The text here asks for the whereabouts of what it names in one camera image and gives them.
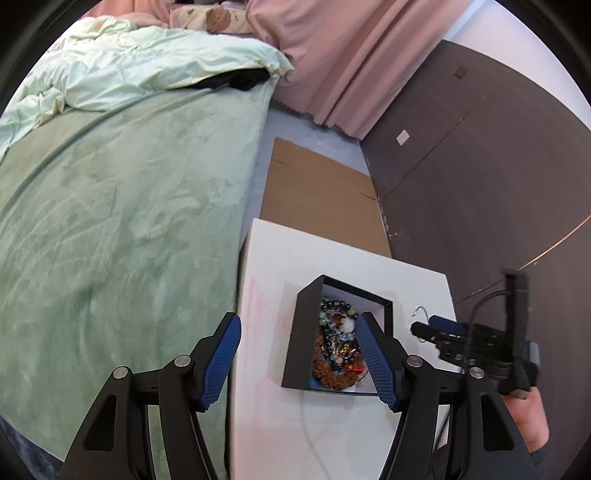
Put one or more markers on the person's right hand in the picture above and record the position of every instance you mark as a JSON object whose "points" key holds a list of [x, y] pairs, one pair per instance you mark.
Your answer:
{"points": [[528, 420]]}

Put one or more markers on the flat brown cardboard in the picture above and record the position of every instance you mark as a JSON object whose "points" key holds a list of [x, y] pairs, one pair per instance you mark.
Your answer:
{"points": [[318, 203]]}

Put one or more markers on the person's right forearm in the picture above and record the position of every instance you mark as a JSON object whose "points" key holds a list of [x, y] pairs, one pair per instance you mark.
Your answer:
{"points": [[540, 456]]}

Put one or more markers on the light green duvet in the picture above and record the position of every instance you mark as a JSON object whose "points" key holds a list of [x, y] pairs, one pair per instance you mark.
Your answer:
{"points": [[152, 60]]}

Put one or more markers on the printed pillow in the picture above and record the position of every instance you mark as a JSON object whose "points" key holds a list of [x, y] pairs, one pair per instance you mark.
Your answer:
{"points": [[217, 17]]}

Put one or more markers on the pink bedding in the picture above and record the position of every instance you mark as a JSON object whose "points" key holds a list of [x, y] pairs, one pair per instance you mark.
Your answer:
{"points": [[134, 9]]}

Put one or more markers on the pile of mixed bead jewelry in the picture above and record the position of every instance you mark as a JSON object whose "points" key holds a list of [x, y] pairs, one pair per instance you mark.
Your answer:
{"points": [[339, 344]]}

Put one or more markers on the black cloth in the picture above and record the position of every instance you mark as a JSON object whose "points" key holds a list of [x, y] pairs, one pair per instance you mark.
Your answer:
{"points": [[240, 79]]}

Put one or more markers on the black jewelry box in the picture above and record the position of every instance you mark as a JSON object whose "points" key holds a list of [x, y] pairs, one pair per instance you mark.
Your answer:
{"points": [[300, 341]]}

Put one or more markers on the silver hook earring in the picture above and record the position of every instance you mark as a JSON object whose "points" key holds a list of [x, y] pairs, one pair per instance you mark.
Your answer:
{"points": [[419, 310]]}

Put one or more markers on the green velvet blanket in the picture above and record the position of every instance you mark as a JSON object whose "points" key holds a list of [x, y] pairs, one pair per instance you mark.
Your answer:
{"points": [[120, 221]]}

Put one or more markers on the white square sticker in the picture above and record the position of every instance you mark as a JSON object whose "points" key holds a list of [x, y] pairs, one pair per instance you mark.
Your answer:
{"points": [[403, 137]]}

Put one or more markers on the pink curtain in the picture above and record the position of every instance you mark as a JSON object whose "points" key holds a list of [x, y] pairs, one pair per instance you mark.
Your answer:
{"points": [[341, 60]]}

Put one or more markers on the dark brown wardrobe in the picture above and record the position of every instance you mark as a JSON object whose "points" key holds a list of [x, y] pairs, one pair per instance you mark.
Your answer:
{"points": [[485, 184]]}

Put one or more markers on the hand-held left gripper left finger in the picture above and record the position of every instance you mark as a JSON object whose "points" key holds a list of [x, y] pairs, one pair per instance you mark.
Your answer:
{"points": [[221, 364]]}

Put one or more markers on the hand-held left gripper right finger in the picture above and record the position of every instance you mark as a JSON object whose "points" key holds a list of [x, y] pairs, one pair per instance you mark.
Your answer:
{"points": [[376, 360]]}

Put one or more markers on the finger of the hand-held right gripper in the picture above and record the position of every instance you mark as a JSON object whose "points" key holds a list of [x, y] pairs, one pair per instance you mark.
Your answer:
{"points": [[450, 326], [427, 333]]}

